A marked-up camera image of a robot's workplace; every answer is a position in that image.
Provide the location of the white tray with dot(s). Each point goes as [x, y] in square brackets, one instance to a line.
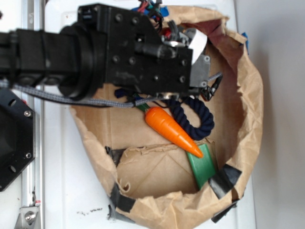
[73, 196]

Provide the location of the green wooden block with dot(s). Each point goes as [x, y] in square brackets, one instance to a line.
[202, 168]

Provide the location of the brown paper bag bin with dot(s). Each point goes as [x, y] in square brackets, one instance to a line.
[150, 179]

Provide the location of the orange toy carrot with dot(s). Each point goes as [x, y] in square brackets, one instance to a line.
[161, 122]

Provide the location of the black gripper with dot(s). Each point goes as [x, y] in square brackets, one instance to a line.
[128, 51]

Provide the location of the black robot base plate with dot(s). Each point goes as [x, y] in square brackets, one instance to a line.
[16, 137]

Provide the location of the aluminium extrusion rail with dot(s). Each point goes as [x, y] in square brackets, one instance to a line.
[32, 186]

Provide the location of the metal corner bracket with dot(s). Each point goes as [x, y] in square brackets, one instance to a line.
[28, 218]

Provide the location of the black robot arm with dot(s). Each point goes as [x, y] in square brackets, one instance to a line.
[64, 59]

